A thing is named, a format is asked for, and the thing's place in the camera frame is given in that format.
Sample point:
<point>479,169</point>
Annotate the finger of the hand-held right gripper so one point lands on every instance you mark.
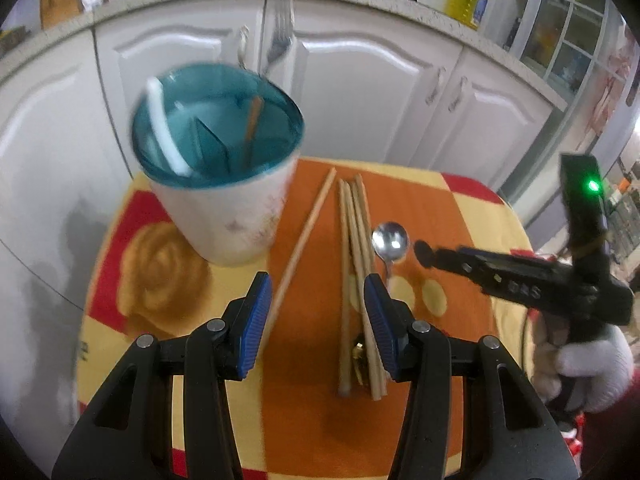
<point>460,260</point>

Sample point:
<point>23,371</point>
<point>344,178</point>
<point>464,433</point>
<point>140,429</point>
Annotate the pink wall poster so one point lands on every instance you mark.
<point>615,85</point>

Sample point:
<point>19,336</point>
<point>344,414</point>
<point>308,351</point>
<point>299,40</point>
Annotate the white cabinet door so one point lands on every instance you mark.
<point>40,160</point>
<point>150,55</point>
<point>360,85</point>
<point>495,125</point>

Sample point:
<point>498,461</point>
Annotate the silver spoon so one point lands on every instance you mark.
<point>390,240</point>

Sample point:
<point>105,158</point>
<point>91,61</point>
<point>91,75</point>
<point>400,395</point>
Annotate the orange printed table mat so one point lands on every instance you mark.
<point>310,410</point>

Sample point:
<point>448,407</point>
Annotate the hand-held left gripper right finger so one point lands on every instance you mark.
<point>380,325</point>

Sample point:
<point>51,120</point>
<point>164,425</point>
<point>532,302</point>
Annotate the silver fork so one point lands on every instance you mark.
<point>280,35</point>

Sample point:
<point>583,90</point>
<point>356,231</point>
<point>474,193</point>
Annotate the floral white utensil holder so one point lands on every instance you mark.
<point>225,220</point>

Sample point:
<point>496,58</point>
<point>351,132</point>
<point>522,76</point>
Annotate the wooden chopstick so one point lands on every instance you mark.
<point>364,210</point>
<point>344,260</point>
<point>252,120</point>
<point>356,240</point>
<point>305,240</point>

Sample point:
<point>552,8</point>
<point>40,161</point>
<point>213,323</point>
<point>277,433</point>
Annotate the person's right hand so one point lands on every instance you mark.
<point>600,370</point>

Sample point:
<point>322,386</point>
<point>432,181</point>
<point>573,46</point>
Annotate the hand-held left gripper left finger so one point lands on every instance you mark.
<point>255,320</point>

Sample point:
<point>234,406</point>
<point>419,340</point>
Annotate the person's right forearm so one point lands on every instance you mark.
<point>620,435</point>

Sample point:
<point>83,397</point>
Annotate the white framed glass door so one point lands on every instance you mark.
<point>575,35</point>

